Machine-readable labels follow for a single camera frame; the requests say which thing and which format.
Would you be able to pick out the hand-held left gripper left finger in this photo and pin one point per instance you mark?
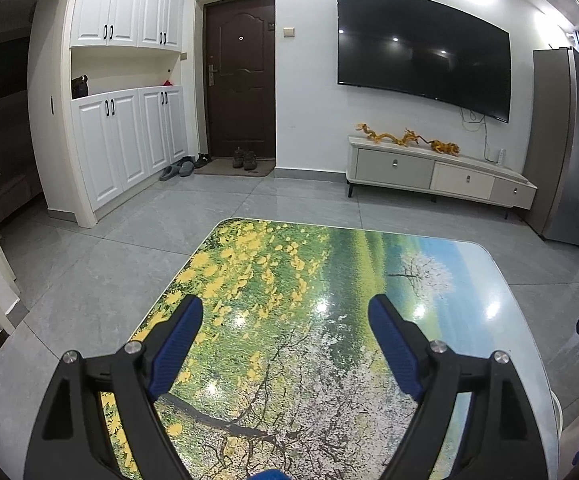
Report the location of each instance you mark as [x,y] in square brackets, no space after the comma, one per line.
[179,340]

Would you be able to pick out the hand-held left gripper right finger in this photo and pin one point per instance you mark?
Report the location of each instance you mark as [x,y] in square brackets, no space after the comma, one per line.
[392,340]

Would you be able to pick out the white television cabinet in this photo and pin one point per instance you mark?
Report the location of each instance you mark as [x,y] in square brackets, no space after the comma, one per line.
[419,167]

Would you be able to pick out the brown doormat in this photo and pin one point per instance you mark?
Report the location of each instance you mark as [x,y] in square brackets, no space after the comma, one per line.
[219,169]

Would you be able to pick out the pair of dark shoes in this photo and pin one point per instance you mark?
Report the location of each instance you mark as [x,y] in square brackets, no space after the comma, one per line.
[202,160]

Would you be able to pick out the grey refrigerator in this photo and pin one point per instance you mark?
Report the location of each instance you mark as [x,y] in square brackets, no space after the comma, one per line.
[564,150]

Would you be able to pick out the pair of brown shoes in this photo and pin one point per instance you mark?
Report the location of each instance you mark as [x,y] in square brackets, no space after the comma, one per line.
[244,159]

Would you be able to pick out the golden tiger figurine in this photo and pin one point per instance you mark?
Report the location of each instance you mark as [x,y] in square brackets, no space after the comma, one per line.
[444,147]

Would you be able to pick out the golden dragon figurine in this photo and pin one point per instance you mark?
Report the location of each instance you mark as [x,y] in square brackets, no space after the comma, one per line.
[394,137]

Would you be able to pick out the white shoe cabinet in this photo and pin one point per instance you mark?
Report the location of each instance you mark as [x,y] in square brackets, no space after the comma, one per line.
[119,110]

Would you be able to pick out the dark brown entrance door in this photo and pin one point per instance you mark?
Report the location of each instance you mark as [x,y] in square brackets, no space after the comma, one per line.
[242,80]

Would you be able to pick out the black bag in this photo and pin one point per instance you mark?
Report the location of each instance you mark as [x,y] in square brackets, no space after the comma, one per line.
[79,87]

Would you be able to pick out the black wall television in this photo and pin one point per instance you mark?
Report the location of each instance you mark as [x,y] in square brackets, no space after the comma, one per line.
[419,50]

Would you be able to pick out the wall light switch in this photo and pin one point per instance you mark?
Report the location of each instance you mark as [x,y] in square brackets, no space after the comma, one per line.
[288,32]

